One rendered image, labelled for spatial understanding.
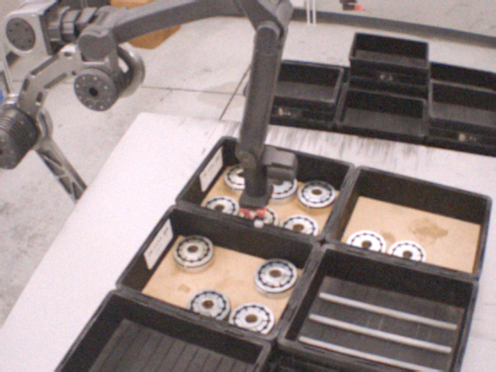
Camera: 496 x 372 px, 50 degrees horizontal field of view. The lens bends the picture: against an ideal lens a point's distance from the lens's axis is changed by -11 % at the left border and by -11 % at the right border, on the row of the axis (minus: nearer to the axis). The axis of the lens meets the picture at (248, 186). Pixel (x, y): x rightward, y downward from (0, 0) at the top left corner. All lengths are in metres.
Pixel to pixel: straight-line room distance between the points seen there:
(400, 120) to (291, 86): 0.53
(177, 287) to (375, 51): 1.95
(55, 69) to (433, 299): 1.28
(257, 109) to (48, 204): 2.04
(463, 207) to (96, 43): 1.02
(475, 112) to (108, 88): 1.71
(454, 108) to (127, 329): 1.84
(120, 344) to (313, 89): 1.69
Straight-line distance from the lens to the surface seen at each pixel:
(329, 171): 1.60
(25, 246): 2.93
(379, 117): 2.73
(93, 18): 1.25
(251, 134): 1.27
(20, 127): 1.98
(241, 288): 1.41
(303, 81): 2.73
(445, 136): 2.47
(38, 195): 3.19
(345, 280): 1.42
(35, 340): 1.61
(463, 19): 4.37
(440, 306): 1.40
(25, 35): 1.31
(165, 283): 1.45
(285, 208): 1.59
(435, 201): 1.58
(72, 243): 1.81
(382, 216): 1.58
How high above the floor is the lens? 1.93
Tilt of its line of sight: 42 degrees down
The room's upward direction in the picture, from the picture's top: 5 degrees counter-clockwise
